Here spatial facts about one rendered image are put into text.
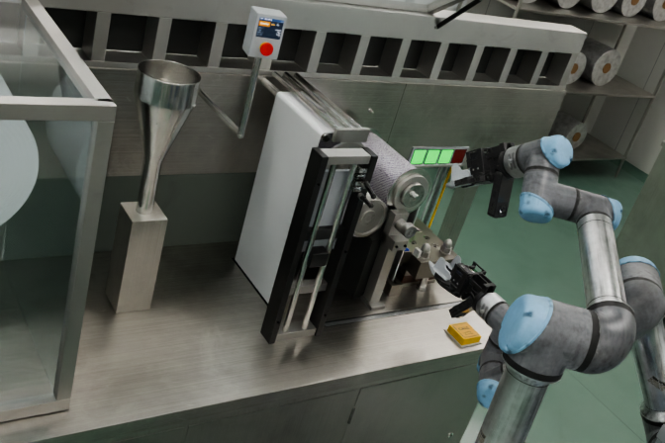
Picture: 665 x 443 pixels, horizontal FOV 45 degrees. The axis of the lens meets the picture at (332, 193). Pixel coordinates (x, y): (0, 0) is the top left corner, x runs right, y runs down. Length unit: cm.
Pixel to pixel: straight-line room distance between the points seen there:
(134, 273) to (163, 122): 41
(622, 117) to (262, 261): 542
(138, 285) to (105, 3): 68
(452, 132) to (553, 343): 134
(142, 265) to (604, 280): 107
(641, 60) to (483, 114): 454
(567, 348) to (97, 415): 97
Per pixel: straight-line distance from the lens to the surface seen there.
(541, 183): 182
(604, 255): 173
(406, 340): 228
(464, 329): 238
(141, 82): 181
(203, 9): 208
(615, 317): 159
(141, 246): 200
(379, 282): 232
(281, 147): 213
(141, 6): 202
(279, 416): 210
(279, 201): 214
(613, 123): 739
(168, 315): 212
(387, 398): 230
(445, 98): 264
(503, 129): 290
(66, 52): 164
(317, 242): 201
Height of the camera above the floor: 217
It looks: 26 degrees down
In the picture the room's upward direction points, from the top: 17 degrees clockwise
